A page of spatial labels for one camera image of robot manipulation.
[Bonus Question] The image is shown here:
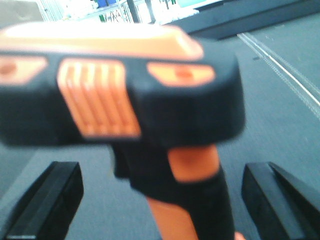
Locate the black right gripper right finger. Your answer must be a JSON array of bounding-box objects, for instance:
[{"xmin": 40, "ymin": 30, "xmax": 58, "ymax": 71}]
[{"xmin": 241, "ymin": 162, "xmax": 320, "ymax": 240}]

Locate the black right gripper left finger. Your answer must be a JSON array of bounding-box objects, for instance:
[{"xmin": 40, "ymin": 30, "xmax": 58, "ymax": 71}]
[{"xmin": 0, "ymin": 161, "xmax": 84, "ymax": 240}]

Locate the orange black barcode scanner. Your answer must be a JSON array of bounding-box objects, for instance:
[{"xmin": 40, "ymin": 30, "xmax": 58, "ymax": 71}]
[{"xmin": 0, "ymin": 21, "xmax": 245, "ymax": 240}]

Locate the black conveyor side rail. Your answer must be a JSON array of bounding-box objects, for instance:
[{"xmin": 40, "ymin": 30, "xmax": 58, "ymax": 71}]
[{"xmin": 167, "ymin": 0, "xmax": 320, "ymax": 40}]

